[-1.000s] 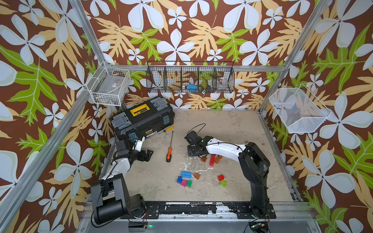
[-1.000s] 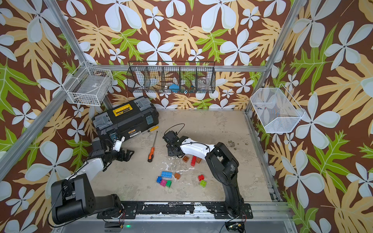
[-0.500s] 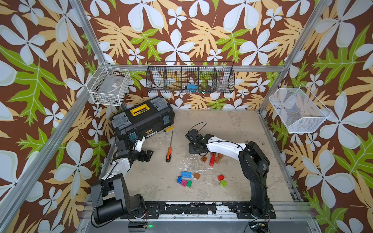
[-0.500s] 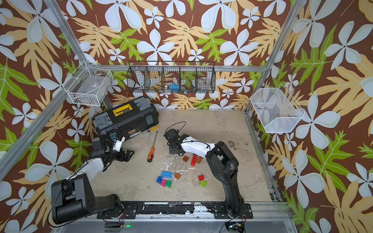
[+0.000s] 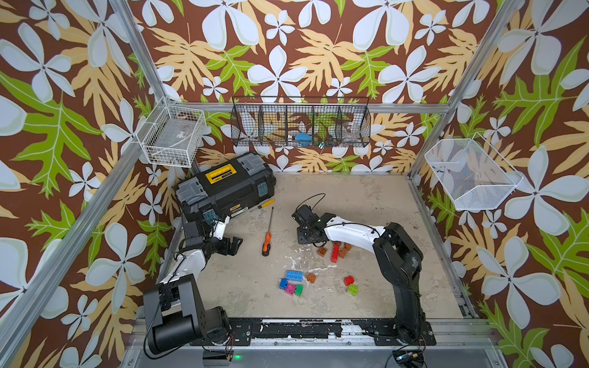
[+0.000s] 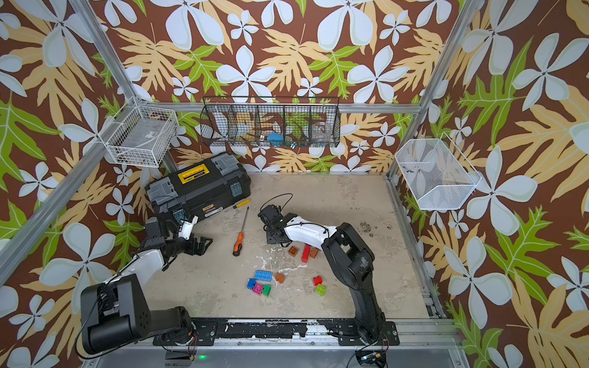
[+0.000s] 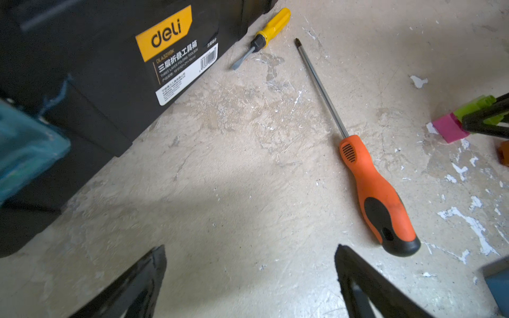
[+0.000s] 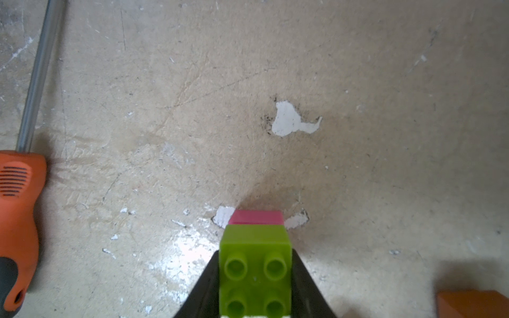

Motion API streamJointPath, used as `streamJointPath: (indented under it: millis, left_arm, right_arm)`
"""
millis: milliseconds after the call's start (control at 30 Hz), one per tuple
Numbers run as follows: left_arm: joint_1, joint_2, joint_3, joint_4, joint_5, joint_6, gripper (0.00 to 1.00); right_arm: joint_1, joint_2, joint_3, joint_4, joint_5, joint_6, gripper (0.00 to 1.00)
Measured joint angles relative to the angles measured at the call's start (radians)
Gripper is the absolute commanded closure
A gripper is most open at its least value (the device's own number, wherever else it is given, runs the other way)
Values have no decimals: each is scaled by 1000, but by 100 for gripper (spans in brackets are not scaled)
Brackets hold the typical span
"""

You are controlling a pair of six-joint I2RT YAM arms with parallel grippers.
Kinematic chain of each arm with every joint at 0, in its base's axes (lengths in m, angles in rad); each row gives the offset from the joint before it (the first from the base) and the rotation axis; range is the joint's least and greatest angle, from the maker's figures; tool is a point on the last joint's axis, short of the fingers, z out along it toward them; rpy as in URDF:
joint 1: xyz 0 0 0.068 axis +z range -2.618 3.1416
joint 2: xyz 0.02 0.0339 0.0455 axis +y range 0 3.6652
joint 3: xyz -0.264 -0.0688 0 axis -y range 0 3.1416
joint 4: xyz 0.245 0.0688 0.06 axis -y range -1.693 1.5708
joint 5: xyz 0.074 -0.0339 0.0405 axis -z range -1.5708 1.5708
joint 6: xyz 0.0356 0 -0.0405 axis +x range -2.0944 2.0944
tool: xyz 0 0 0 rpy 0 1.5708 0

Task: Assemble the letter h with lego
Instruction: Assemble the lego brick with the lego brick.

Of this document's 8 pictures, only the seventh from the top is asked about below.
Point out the orange black handled screwdriver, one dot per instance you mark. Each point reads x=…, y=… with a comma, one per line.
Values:
x=381, y=206

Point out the brown lego brick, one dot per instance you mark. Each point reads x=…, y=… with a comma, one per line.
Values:
x=503, y=153

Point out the light blue long lego brick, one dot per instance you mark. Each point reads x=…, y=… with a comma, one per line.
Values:
x=496, y=278

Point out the lime green lego brick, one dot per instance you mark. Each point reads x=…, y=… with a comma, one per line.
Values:
x=480, y=103

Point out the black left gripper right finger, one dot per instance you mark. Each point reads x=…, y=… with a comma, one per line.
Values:
x=364, y=288

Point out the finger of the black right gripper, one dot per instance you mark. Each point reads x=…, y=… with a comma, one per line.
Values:
x=476, y=122

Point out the magenta lego brick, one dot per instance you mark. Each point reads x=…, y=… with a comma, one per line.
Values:
x=450, y=128

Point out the small yellow handled screwdriver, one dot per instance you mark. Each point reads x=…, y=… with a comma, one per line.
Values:
x=264, y=36

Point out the black deli toolbox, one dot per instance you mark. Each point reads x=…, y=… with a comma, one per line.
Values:
x=81, y=80

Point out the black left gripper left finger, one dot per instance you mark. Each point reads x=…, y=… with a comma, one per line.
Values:
x=134, y=293

